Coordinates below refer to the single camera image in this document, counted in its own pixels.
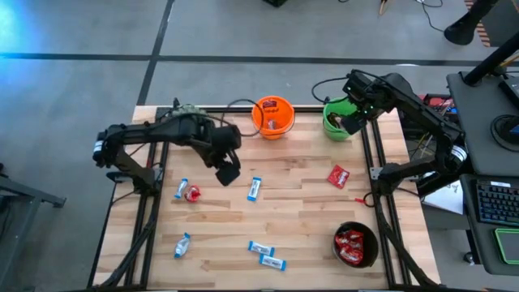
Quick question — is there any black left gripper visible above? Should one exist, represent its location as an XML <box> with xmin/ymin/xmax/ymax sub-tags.
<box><xmin>198</xmin><ymin>123</ymin><xmax>243</xmax><ymax>187</ymax></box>

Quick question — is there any dark grey cabinet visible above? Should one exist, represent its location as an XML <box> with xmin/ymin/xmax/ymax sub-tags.
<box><xmin>480</xmin><ymin>0</ymin><xmax>519</xmax><ymax>48</ymax></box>

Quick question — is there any black monitor stand base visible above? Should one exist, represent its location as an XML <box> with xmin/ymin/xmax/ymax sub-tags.
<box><xmin>490</xmin><ymin>114</ymin><xmax>519</xmax><ymax>147</ymax></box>

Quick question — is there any orange plastic bucket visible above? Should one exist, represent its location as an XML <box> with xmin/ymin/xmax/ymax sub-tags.
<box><xmin>251</xmin><ymin>95</ymin><xmax>296</xmax><ymax>141</ymax></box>

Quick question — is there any grey metal stand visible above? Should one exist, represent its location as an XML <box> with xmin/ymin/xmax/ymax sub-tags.
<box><xmin>0</xmin><ymin>161</ymin><xmax>66</xmax><ymax>292</ymax></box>

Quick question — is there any white paper sheet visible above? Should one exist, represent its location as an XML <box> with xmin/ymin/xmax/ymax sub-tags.
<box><xmin>423</xmin><ymin>180</ymin><xmax>465</xmax><ymax>215</ymax></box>

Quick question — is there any black floor cable bundle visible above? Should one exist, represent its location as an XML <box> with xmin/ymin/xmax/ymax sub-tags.
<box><xmin>409</xmin><ymin>131</ymin><xmax>437</xmax><ymax>161</ymax></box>

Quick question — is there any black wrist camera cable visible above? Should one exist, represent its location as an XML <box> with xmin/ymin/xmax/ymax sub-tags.
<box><xmin>311</xmin><ymin>75</ymin><xmax>354</xmax><ymax>105</ymax></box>
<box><xmin>220</xmin><ymin>98</ymin><xmax>265</xmax><ymax>138</ymax></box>

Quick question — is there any black plastic bucket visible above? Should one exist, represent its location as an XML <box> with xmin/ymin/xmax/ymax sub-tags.
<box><xmin>332</xmin><ymin>221</ymin><xmax>381</xmax><ymax>268</ymax></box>

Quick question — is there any artificial green potted plant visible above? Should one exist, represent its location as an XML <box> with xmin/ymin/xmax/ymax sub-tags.
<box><xmin>172</xmin><ymin>104</ymin><xmax>208</xmax><ymax>117</ymax></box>

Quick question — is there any person's leg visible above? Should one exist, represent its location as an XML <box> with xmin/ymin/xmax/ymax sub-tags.
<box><xmin>465</xmin><ymin>0</ymin><xmax>502</xmax><ymax>25</ymax></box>

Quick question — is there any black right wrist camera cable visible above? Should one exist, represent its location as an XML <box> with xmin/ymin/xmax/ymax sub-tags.
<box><xmin>311</xmin><ymin>75</ymin><xmax>354</xmax><ymax>105</ymax></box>

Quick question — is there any black red electronics box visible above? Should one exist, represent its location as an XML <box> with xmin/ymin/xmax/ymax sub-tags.
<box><xmin>421</xmin><ymin>93</ymin><xmax>459</xmax><ymax>122</ymax></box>

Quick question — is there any brown chocolate bar packet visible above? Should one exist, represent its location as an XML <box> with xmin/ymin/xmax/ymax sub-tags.
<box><xmin>327</xmin><ymin>113</ymin><xmax>345</xmax><ymax>130</ymax></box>

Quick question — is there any black diagonal pole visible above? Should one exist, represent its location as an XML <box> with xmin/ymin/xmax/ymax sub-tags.
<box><xmin>461</xmin><ymin>31</ymin><xmax>519</xmax><ymax>87</ymax></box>
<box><xmin>416</xmin><ymin>170</ymin><xmax>474</xmax><ymax>198</ymax></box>

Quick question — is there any dark grey keyboard desk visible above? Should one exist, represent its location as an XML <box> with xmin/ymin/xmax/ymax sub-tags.
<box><xmin>460</xmin><ymin>174</ymin><xmax>519</xmax><ymax>277</ymax></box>

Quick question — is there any black backlit keyboard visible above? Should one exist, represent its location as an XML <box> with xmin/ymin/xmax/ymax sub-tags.
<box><xmin>474</xmin><ymin>180</ymin><xmax>519</xmax><ymax>227</ymax></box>

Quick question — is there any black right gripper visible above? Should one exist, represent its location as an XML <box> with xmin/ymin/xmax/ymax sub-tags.
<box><xmin>342</xmin><ymin>69</ymin><xmax>392</xmax><ymax>135</ymax></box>

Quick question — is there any green plastic bucket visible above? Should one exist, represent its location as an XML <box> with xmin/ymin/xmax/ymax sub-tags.
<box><xmin>322</xmin><ymin>97</ymin><xmax>366</xmax><ymax>142</ymax></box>

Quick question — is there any person's shoe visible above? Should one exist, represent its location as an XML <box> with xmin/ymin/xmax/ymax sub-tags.
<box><xmin>443</xmin><ymin>14</ymin><xmax>476</xmax><ymax>46</ymax></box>

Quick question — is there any black left wrist camera cable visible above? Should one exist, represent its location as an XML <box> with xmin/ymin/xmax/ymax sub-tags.
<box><xmin>220</xmin><ymin>98</ymin><xmax>265</xmax><ymax>138</ymax></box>

